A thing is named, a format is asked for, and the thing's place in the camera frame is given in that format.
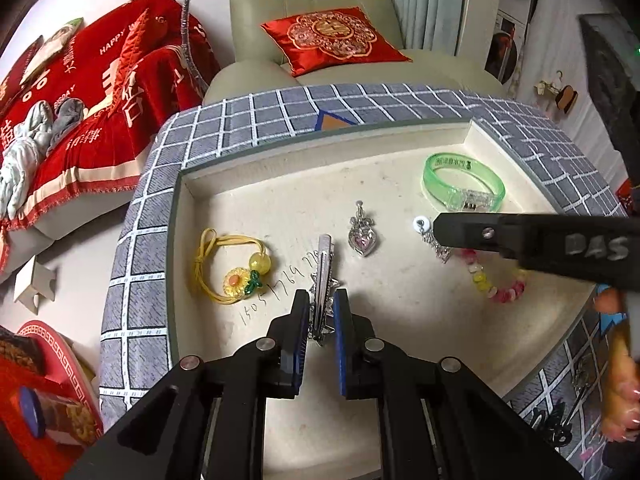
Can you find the white washing machine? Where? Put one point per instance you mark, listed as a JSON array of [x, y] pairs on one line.
[[502, 55]]

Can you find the silver star hair clip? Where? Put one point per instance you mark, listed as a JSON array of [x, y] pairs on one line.
[[322, 270]]

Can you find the blue lid jar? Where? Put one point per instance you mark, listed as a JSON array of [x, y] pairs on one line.
[[55, 412]]

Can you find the green translucent bangle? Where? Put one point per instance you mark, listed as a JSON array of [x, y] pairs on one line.
[[470, 200]]

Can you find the white tray with plaid rim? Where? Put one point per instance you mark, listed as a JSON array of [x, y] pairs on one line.
[[145, 240]]

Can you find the printed white pillow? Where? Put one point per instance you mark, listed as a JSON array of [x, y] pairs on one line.
[[52, 47]]

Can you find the red pillow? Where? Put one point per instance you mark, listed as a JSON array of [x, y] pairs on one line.
[[20, 67]]

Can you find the person's right hand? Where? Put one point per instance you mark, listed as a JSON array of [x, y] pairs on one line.
[[620, 360]]

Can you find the light blue clothes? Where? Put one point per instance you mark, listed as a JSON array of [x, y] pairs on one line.
[[22, 160]]

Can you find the pale green armchair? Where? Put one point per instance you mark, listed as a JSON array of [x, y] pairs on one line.
[[260, 20]]

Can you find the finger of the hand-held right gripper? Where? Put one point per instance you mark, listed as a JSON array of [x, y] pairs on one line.
[[465, 235]]

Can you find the grey tray with cream lining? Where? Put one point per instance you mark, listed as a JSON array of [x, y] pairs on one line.
[[280, 200]]

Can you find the small white box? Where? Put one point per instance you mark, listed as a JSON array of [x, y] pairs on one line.
[[32, 280]]

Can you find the grey garment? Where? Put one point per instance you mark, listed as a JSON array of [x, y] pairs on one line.
[[65, 120]]

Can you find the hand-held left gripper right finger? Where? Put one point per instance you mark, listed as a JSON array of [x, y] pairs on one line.
[[342, 340]]

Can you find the pale green curtain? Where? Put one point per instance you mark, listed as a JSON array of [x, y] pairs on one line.
[[430, 0]]

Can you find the silver heart pendant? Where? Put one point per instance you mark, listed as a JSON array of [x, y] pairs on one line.
[[362, 232]]

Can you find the red printed blanket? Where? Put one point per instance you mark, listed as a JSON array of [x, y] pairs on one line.
[[100, 125]]

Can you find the red embroidered cushion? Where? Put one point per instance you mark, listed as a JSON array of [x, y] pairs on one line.
[[335, 35]]

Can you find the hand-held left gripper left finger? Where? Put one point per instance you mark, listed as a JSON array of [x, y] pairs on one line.
[[300, 340]]

